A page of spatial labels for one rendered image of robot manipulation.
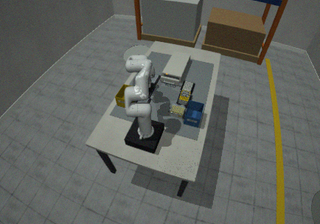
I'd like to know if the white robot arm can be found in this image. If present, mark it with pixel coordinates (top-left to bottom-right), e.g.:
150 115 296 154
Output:
124 55 155 139

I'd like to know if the blue bin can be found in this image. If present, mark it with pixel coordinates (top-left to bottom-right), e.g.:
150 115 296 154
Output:
184 100 204 127

